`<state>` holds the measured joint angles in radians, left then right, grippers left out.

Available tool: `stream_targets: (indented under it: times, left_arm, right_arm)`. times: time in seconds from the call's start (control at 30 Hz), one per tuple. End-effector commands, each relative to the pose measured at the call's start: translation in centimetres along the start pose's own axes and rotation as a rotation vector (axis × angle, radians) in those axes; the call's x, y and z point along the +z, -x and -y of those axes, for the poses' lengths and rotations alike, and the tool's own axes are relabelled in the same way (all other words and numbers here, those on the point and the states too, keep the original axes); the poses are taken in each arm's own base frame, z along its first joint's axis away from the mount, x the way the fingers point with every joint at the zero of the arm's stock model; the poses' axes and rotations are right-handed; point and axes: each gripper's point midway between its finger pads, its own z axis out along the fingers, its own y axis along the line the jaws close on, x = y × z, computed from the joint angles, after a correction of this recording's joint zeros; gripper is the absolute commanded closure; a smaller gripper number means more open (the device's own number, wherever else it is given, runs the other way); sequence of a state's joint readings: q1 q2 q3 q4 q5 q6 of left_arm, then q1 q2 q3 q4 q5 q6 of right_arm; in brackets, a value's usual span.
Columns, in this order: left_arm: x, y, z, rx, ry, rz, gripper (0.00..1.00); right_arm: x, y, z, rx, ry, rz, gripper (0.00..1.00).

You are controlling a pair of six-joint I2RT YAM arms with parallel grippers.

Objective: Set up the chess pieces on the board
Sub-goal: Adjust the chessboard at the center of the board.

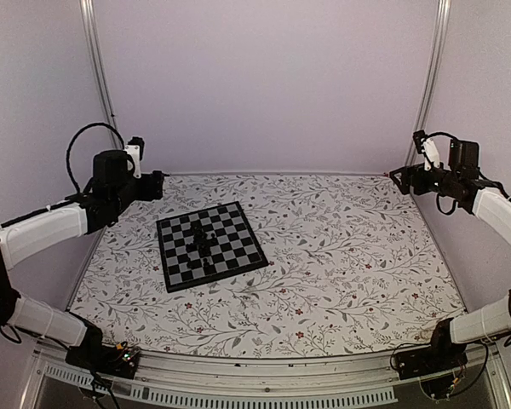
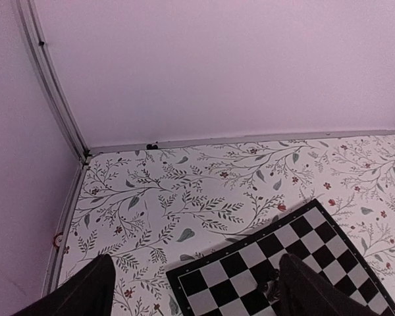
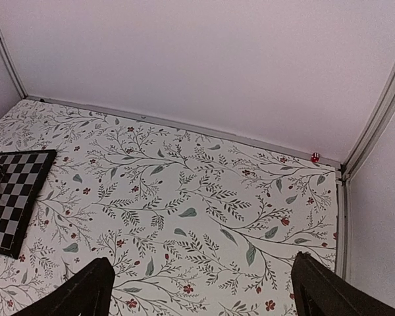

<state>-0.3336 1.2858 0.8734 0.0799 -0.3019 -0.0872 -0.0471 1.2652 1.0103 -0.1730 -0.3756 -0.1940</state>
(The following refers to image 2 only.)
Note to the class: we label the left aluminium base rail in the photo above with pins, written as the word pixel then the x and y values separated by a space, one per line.
pixel 58 242

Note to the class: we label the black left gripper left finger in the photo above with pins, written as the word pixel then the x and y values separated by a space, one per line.
pixel 88 292

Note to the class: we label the black and grey chessboard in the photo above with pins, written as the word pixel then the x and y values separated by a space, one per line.
pixel 225 282

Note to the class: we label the left rear aluminium frame post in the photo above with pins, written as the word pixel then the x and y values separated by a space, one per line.
pixel 37 49

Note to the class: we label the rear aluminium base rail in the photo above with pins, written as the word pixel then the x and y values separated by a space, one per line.
pixel 244 139

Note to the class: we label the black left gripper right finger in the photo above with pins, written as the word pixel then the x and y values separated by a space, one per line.
pixel 304 292

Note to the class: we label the black chess piece cluster piece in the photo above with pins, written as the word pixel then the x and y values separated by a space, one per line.
pixel 270 286

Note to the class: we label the floral patterned table mat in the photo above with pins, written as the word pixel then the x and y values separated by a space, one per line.
pixel 153 209

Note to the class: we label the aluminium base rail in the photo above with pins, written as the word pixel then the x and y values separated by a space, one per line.
pixel 244 139
pixel 58 242

